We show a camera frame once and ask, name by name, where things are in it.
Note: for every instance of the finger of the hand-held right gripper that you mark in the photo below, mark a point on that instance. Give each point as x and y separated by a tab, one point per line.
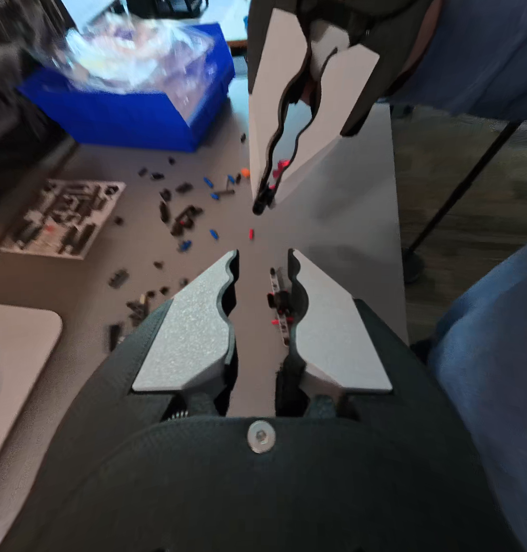
272	78
341	86

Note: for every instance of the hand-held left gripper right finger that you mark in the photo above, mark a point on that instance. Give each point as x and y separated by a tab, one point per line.
337	341

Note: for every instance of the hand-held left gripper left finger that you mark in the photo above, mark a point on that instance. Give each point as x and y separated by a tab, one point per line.
190	341

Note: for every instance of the long light grey lego beam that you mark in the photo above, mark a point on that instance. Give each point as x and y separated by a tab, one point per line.
274	276

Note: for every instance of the person's right forearm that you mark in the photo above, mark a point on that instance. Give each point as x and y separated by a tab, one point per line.
479	52

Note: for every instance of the dark grey angled lego beam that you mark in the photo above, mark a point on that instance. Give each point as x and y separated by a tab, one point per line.
141	306

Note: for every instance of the dark grey curved lego brick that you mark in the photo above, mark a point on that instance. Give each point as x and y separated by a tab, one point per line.
115	336

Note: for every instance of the transparent red lego piece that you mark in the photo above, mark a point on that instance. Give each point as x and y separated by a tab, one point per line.
282	164

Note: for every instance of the grey double lego connector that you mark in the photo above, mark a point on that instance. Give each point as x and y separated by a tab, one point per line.
118	278

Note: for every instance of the pile of black lego pieces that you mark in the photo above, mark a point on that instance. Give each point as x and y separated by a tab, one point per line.
181	211

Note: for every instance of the lego sticker sheet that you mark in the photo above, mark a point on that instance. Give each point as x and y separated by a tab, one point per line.
65	216

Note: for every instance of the dark printed lego set box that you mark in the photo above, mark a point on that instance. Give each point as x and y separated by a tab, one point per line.
13	86

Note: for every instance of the blue pin with grey connector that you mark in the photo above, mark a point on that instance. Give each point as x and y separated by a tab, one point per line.
185	245

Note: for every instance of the blue storage bin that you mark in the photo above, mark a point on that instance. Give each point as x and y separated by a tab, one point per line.
143	121

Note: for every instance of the person's blue clothing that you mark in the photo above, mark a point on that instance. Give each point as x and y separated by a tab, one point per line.
488	371

